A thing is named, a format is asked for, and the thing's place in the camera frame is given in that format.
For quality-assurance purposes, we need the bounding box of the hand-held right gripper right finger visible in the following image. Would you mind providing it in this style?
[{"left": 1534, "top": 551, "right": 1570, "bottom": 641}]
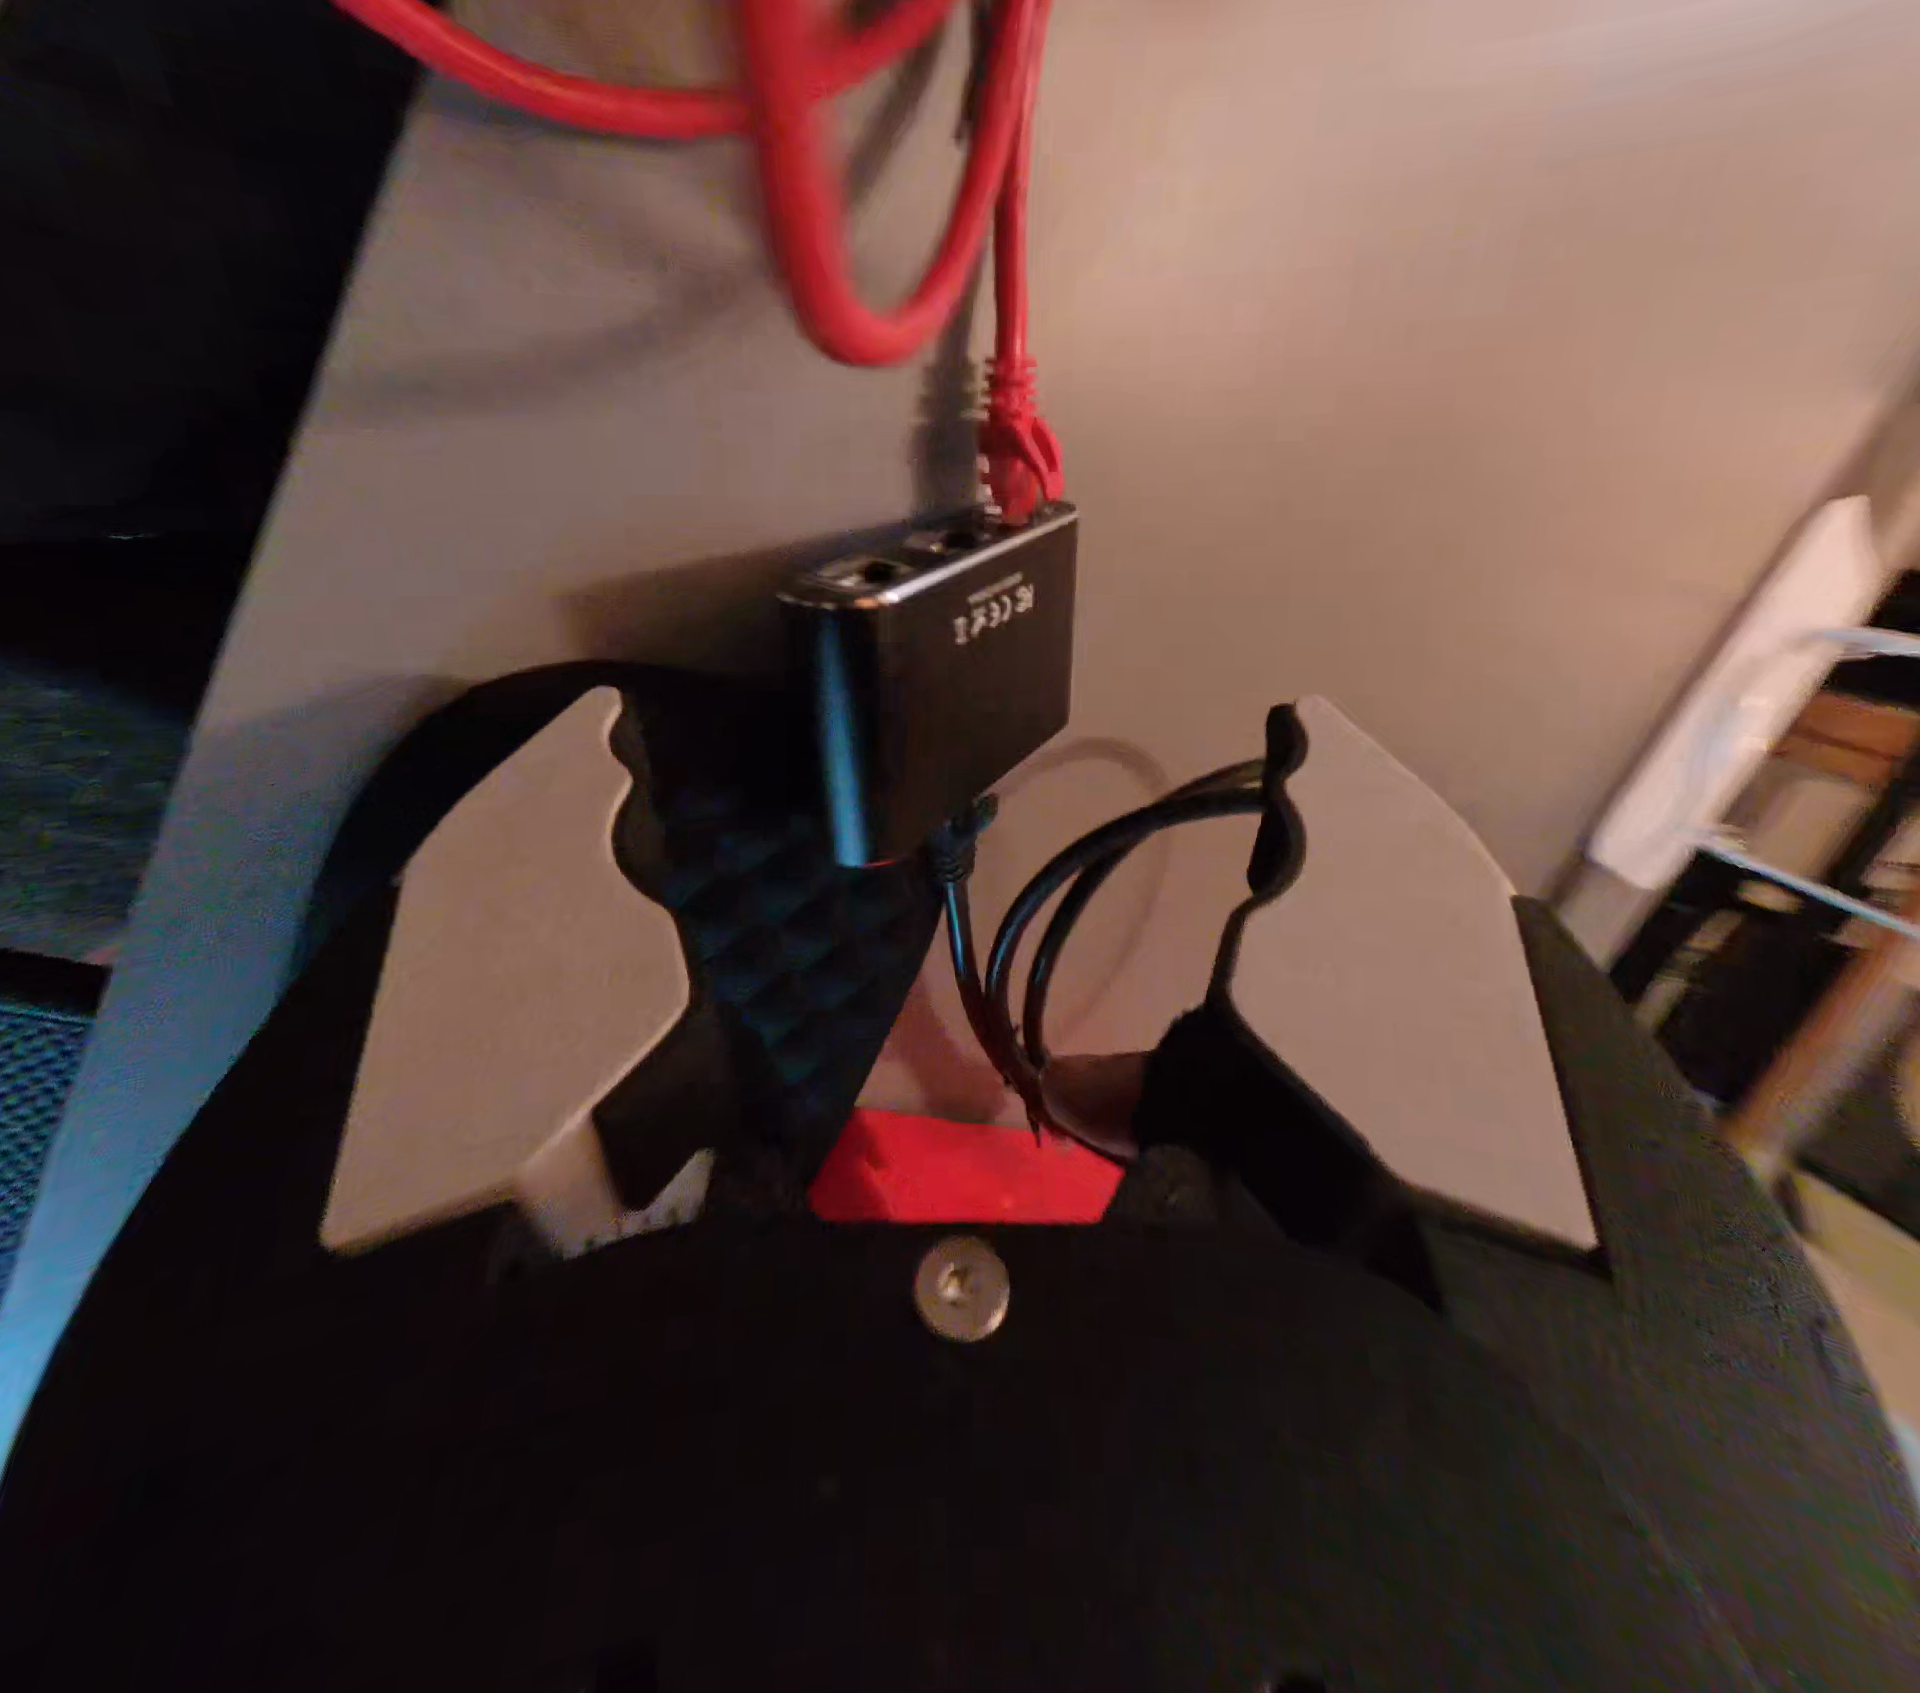
[{"left": 1192, "top": 692, "right": 1601, "bottom": 1256}]

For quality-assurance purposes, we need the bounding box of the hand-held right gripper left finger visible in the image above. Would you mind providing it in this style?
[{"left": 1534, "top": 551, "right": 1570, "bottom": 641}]
[{"left": 317, "top": 685, "right": 709, "bottom": 1256}]

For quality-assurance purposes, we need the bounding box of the black USB cable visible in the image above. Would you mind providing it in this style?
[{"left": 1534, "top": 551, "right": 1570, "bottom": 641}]
[{"left": 926, "top": 754, "right": 1308, "bottom": 1142}]

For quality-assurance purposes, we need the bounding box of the red plastic bin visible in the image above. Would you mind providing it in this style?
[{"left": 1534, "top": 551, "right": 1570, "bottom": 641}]
[{"left": 810, "top": 1108, "right": 1127, "bottom": 1225}]

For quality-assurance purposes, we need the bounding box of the black ethernet adapter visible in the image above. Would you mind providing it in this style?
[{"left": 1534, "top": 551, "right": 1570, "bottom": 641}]
[{"left": 775, "top": 503, "right": 1082, "bottom": 867}]

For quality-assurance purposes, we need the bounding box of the red ethernet cable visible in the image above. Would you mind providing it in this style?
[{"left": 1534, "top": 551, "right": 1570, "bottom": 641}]
[{"left": 89, "top": 0, "right": 1171, "bottom": 524}]

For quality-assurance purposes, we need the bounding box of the black mesh pad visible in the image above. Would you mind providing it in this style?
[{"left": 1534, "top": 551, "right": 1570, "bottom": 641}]
[{"left": 322, "top": 660, "right": 940, "bottom": 1193}]

